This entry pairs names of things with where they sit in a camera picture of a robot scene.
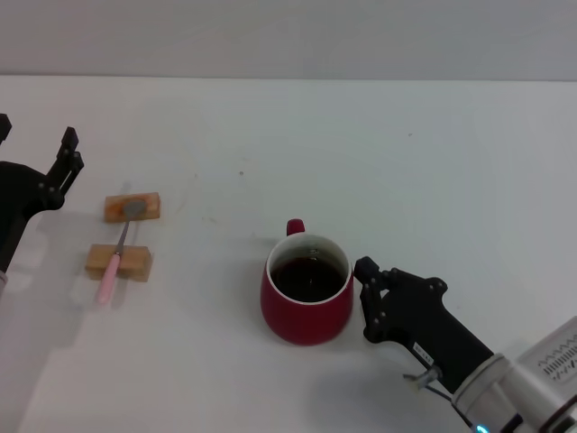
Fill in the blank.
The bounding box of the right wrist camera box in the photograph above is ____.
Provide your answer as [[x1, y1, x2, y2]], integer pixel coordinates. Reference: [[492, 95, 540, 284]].
[[513, 315, 577, 401]]

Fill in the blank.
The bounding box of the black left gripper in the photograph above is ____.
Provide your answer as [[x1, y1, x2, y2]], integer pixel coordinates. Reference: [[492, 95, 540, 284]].
[[0, 114, 86, 272]]

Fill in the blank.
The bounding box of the notched plain wooden block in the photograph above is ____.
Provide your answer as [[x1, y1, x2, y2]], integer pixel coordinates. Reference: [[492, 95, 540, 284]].
[[85, 244, 153, 283]]

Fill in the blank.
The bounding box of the wooden block with orange stain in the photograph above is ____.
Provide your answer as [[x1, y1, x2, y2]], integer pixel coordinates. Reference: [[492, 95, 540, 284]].
[[104, 192, 161, 223]]

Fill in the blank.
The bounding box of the right gripper cable with plug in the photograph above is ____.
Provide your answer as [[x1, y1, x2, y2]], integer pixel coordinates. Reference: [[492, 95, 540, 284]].
[[403, 365, 479, 428]]

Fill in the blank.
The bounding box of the pink handled metal spoon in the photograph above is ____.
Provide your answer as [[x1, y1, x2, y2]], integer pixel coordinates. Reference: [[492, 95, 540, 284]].
[[95, 200, 147, 306]]

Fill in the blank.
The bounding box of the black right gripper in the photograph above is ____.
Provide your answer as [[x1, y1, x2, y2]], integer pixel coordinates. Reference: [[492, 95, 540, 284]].
[[354, 255, 495, 394]]

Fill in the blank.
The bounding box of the red cup with coffee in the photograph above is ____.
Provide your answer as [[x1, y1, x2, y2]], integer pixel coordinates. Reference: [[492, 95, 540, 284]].
[[260, 218, 354, 347]]

